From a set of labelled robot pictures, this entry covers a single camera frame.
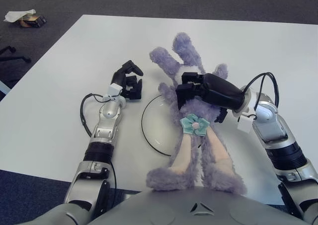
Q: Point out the grey robot torso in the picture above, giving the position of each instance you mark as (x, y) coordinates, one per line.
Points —
(174, 210)

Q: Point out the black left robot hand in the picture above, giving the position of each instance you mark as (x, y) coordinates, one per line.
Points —
(119, 78)

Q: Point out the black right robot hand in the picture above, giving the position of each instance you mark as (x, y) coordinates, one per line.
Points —
(221, 91)

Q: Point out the white furniture edge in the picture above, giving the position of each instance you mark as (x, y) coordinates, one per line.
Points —
(3, 87)

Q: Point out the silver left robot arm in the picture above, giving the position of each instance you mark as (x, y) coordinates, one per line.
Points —
(106, 125)

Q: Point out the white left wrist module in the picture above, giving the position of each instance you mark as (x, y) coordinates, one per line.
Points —
(114, 89)

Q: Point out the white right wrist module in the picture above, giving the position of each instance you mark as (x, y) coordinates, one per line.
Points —
(244, 124)

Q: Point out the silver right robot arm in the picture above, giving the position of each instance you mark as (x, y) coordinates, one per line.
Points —
(273, 128)

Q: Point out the white plate with black rim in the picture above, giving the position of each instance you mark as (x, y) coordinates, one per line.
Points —
(156, 120)

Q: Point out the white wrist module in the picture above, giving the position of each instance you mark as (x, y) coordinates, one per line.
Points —
(114, 89)
(244, 124)

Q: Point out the purple plush bunny doll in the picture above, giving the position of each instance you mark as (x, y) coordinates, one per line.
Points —
(171, 68)

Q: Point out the black office chair base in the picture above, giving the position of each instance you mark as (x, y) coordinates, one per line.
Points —
(15, 58)

